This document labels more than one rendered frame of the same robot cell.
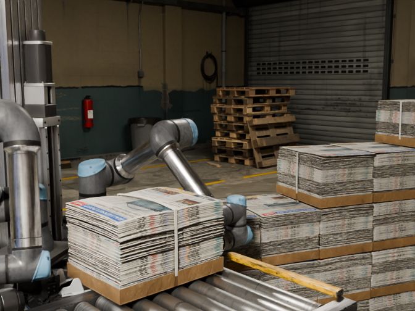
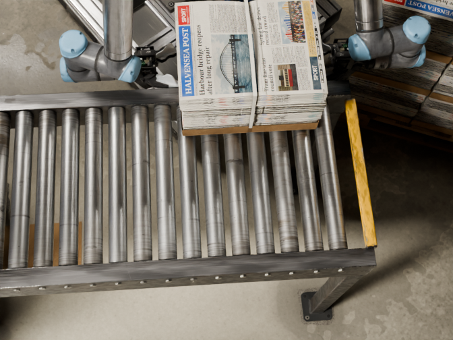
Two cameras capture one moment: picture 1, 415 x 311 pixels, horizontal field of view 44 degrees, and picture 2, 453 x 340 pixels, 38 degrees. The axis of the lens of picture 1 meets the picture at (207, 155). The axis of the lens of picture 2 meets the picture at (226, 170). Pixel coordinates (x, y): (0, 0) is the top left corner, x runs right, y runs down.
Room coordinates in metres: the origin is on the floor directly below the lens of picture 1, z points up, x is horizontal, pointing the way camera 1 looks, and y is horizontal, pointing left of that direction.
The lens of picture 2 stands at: (0.73, -0.29, 2.48)
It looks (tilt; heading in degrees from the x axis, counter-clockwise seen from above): 69 degrees down; 34
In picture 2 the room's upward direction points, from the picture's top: 5 degrees clockwise
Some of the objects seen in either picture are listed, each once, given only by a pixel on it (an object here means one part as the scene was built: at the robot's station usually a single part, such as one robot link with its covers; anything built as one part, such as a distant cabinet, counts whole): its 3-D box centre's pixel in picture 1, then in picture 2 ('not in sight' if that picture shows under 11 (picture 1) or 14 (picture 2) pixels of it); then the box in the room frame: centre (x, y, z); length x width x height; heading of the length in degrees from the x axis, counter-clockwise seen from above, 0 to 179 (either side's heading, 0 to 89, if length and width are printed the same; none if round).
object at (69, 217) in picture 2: not in sight; (69, 185); (0.96, 0.38, 0.77); 0.47 x 0.05 x 0.05; 42
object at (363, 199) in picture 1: (322, 192); not in sight; (2.41, -0.55, 0.86); 0.38 x 0.29 x 0.04; 23
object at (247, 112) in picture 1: (252, 124); not in sight; (9.18, -0.82, 0.65); 1.33 x 0.94 x 1.30; 136
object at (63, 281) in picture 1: (61, 278); (170, 49); (1.45, 0.43, 0.81); 0.09 x 0.03 x 0.06; 159
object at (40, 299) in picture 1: (36, 290); (136, 65); (1.35, 0.47, 0.81); 0.12 x 0.08 x 0.09; 132
